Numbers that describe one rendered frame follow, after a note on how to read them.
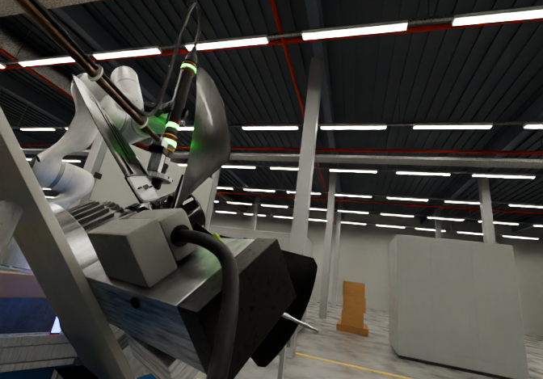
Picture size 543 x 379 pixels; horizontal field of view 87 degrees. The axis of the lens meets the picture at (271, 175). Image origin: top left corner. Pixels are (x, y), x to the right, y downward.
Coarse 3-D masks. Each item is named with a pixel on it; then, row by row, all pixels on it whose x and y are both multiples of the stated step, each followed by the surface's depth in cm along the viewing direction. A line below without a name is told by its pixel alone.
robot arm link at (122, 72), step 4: (116, 68) 117; (120, 68) 115; (124, 68) 115; (128, 68) 117; (112, 72) 117; (116, 72) 114; (120, 72) 113; (124, 72) 113; (128, 72) 114; (132, 72) 116; (112, 76) 116; (116, 76) 112; (120, 76) 111; (124, 76) 111; (128, 76) 112; (132, 76) 113; (136, 76) 117; (112, 80) 116; (116, 80) 111; (136, 80) 113
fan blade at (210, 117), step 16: (208, 80) 48; (208, 96) 48; (208, 112) 47; (224, 112) 42; (208, 128) 47; (224, 128) 41; (192, 144) 56; (208, 144) 45; (224, 144) 40; (192, 160) 53; (208, 160) 44; (224, 160) 40; (192, 176) 49; (208, 176) 43
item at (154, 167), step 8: (152, 144) 73; (160, 144) 72; (152, 152) 74; (160, 152) 73; (152, 160) 73; (160, 160) 73; (152, 168) 72; (160, 168) 73; (152, 176) 73; (160, 176) 72; (168, 176) 74
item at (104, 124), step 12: (84, 84) 62; (84, 96) 58; (96, 108) 62; (96, 120) 58; (108, 120) 65; (108, 132) 62; (108, 144) 59; (120, 144) 64; (120, 156) 61; (132, 156) 67; (120, 168) 60; (132, 168) 63; (144, 168) 71
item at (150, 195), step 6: (132, 180) 62; (138, 180) 65; (144, 180) 67; (132, 186) 61; (138, 186) 63; (138, 192) 61; (144, 192) 64; (150, 192) 67; (156, 192) 69; (144, 198) 62; (150, 198) 65; (156, 198) 68
